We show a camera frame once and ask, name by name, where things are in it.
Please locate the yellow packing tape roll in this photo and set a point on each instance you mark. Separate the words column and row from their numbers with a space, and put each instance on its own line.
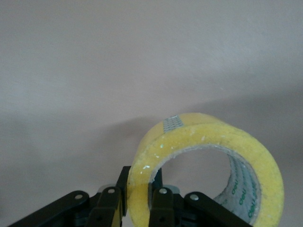
column 260, row 151

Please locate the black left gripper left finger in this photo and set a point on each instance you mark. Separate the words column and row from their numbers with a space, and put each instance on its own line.
column 106, row 205

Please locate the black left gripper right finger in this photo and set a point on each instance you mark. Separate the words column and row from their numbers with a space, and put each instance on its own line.
column 163, row 208

